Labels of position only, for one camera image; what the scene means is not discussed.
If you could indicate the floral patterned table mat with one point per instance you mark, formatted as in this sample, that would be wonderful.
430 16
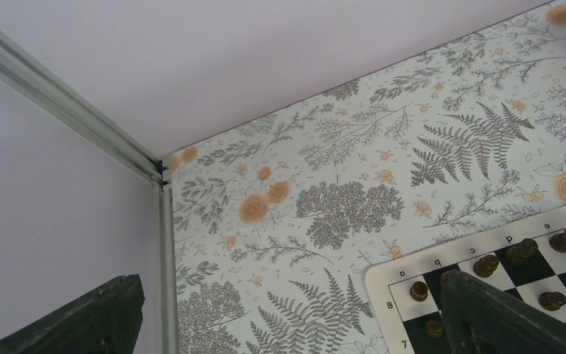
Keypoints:
275 221

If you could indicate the aluminium corner frame post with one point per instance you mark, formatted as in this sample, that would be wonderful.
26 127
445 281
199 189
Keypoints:
80 203

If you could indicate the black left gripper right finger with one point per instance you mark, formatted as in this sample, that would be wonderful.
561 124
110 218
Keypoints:
479 318

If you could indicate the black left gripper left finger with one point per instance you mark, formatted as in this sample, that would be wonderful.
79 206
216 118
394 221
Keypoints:
107 319

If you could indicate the black white chessboard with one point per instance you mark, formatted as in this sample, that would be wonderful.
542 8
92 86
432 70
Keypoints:
409 326

